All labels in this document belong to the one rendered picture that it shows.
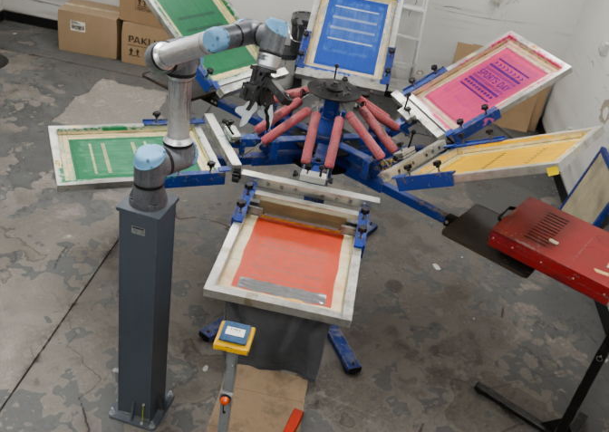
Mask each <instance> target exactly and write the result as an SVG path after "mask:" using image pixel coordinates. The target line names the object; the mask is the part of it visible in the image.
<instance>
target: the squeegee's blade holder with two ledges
mask: <svg viewBox="0 0 609 432"><path fill-rule="evenodd" d="M264 216H268V217H273V218H276V219H281V220H285V221H289V222H294V223H298V224H302V225H307V226H315V227H319V228H323V229H328V230H332V231H336V232H338V228H335V227H330V226H323V225H318V224H314V223H310V222H305V221H301V220H297V219H293V218H288V217H284V216H276V215H272V214H268V213H265V214H264Z"/></svg>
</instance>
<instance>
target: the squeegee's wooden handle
mask: <svg viewBox="0 0 609 432"><path fill-rule="evenodd" d="M259 207H262V208H263V215H264V214H265V213H268V214H272V215H276V216H284V217H288V218H293V219H297V220H301V221H305V222H310V223H314V224H318V225H323V226H330V227H335V228H338V230H340V231H341V226H342V225H344V226H346V222H347V218H348V215H343V214H339V213H335V212H330V211H326V210H322V209H317V208H312V207H309V206H300V205H297V204H292V203H287V202H283V201H279V200H274V199H270V198H266V197H261V198H260V203H259Z"/></svg>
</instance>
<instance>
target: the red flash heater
mask: <svg viewBox="0 0 609 432"><path fill-rule="evenodd" d="M488 237H489V240H488V245H489V246H491V247H493V248H495V249H497V250H499V251H500V252H502V253H504V254H507V255H509V256H511V257H513V258H514V259H516V260H518V261H519V262H521V263H523V264H526V265H528V266H530V267H532V268H534V269H536V270H538V271H539V272H540V273H542V274H545V275H547V276H549V277H551V278H553V279H555V280H557V281H559V282H560V283H563V284H565V285H566V286H568V287H570V288H572V289H574V290H576V291H578V292H580V293H582V294H584V295H586V296H588V297H590V298H592V299H593V300H595V301H597V302H599V303H601V304H603V305H605V306H606V305H607V304H608V303H609V232H607V231H604V230H603V229H601V228H599V227H597V226H593V225H591V224H589V223H587V222H586V221H584V220H582V219H579V218H577V217H575V216H572V215H570V214H567V213H566V212H564V211H562V210H560V209H558V208H556V207H553V206H550V205H549V204H547V203H545V202H542V201H540V200H538V199H536V198H534V197H532V196H529V197H528V198H527V199H526V200H525V201H524V202H522V203H521V204H520V205H519V206H518V207H516V208H515V209H514V210H513V211H512V212H511V213H509V214H508V215H507V216H506V217H505V218H503V219H502V220H501V221H500V222H499V223H498V224H497V225H495V226H494V227H493V228H492V229H491V230H490V233H489V236H488ZM550 238H552V239H554V240H556V241H557V242H558V243H559V244H558V245H554V244H552V243H550V242H549V241H548V240H549V239H550Z"/></svg>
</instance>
